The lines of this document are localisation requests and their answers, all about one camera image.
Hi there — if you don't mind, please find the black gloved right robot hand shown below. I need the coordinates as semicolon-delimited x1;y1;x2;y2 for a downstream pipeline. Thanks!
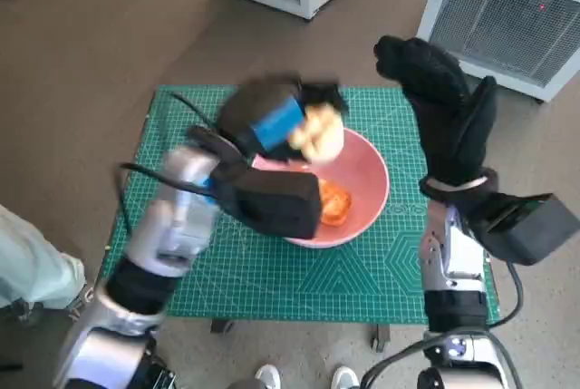
373;34;498;189

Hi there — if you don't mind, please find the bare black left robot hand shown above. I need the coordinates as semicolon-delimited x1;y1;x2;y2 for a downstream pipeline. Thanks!
217;72;350;163

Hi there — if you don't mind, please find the round toy bread bun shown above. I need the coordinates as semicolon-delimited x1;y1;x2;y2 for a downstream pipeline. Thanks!
289;105;344;168

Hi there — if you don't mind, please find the square orange toy bread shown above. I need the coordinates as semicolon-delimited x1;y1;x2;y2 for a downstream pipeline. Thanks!
316;180;353;227

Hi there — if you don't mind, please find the pink bowl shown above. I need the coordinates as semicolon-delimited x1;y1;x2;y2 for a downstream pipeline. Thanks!
251;128;391;249

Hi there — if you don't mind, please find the large white mesh cabinet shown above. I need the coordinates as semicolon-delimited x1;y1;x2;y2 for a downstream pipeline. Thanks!
415;0;580;103

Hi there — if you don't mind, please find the green cutting mat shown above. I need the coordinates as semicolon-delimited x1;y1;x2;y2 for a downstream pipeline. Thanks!
100;84;502;320

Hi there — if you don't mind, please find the person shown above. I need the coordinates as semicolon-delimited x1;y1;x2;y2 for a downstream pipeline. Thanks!
0;205;96;325
230;364;377;389

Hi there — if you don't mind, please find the black robot waist module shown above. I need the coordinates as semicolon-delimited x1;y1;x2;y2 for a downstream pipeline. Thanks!
140;347;180;389

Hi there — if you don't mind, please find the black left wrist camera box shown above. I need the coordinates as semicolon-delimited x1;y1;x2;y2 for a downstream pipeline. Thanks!
210;166;324;240

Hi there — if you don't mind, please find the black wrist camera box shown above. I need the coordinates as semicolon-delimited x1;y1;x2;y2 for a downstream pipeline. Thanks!
466;192;580;267
210;166;324;240

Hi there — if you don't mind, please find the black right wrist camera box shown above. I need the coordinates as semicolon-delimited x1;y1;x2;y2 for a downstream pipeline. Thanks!
466;192;580;267

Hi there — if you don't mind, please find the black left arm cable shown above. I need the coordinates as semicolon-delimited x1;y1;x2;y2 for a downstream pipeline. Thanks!
118;92;217;238

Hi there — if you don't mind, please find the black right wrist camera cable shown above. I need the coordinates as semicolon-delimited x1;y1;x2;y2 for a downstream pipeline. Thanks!
488;261;525;329

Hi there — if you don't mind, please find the black right arm loop cable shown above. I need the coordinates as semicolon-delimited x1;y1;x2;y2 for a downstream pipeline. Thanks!
360;338;431;389

